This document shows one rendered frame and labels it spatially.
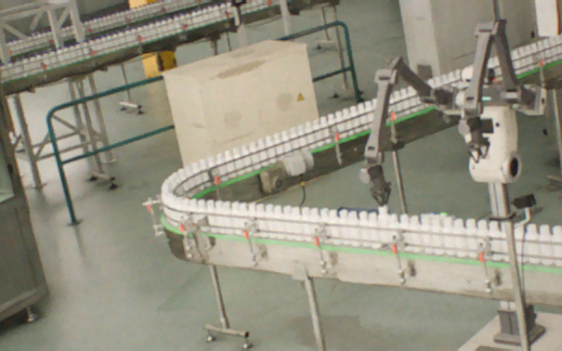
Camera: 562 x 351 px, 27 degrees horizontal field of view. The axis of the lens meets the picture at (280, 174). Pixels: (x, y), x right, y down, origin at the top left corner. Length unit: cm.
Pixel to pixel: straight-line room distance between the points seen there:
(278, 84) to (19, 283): 293
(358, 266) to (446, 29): 617
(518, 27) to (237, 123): 368
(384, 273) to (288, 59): 461
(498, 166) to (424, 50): 595
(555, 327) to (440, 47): 567
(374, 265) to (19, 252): 337
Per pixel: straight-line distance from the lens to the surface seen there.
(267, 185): 713
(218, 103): 960
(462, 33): 1169
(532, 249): 511
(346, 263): 567
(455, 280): 535
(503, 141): 572
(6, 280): 824
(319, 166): 742
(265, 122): 985
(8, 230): 820
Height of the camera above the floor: 296
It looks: 16 degrees down
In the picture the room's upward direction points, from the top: 11 degrees counter-clockwise
